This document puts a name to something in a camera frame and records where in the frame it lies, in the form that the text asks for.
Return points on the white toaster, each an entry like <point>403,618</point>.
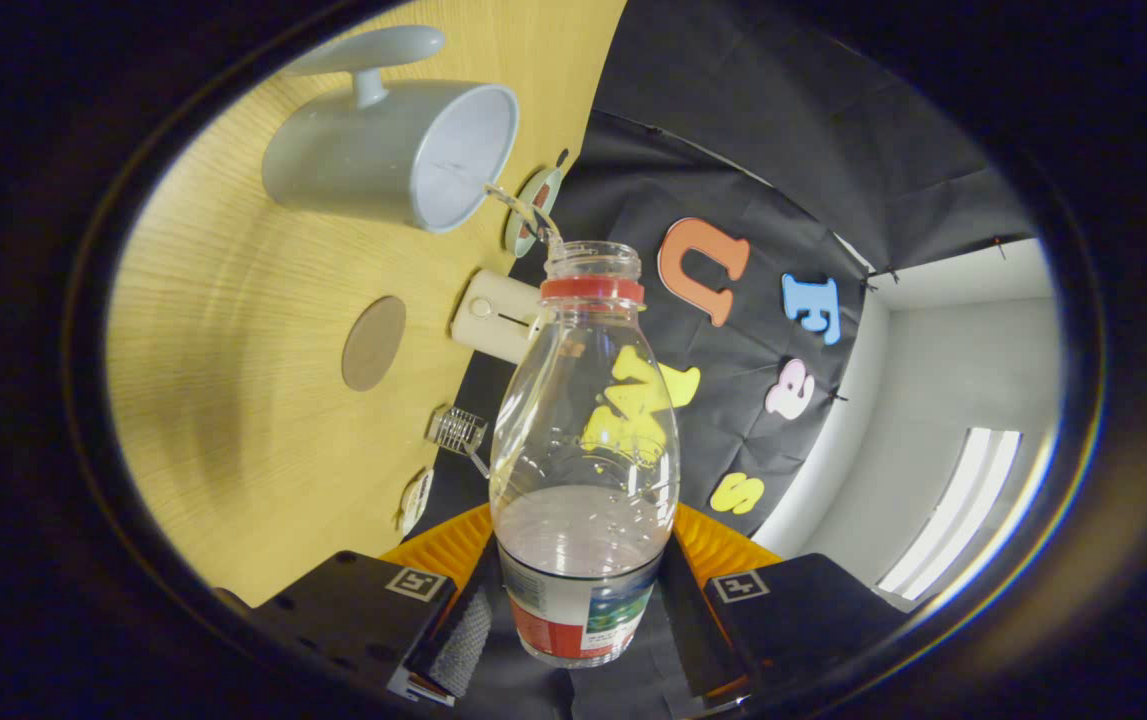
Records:
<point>493,320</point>

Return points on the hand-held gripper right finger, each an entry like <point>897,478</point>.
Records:
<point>693,630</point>

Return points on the white divided sauce dish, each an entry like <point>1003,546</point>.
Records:
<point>416,500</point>

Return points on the pale green plate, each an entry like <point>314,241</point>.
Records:
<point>515,230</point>

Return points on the round brown coaster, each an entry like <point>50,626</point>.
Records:
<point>373,343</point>

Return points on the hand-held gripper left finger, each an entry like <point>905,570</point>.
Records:
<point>463,640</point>

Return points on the white cup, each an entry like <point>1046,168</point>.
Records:
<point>353,160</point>

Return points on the clear plastic juice bottle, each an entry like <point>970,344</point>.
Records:
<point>583,400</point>

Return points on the wooden table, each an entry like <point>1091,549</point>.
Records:
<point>233,400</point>

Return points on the long ceiling light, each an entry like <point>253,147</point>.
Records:
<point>953,510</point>

